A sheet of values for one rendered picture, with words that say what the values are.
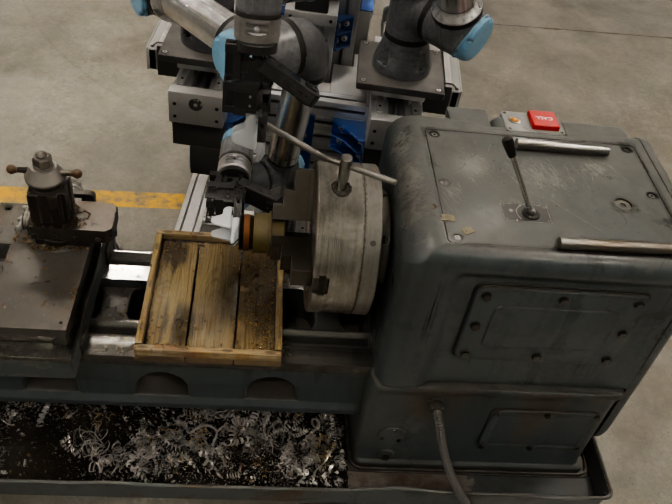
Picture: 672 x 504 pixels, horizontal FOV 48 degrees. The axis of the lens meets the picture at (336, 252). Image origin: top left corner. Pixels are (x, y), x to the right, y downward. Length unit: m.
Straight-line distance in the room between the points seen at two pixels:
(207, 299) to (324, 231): 0.39
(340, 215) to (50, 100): 2.69
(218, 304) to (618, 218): 0.85
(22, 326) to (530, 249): 0.96
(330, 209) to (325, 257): 0.09
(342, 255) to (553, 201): 0.42
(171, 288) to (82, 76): 2.52
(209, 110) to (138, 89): 2.11
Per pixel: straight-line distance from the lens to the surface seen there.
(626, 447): 2.84
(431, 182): 1.46
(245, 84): 1.28
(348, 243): 1.40
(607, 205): 1.56
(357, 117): 2.00
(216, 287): 1.70
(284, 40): 1.51
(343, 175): 1.39
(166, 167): 3.46
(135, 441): 1.84
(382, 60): 1.95
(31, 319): 1.57
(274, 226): 1.52
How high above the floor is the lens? 2.13
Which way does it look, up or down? 43 degrees down
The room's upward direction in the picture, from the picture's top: 10 degrees clockwise
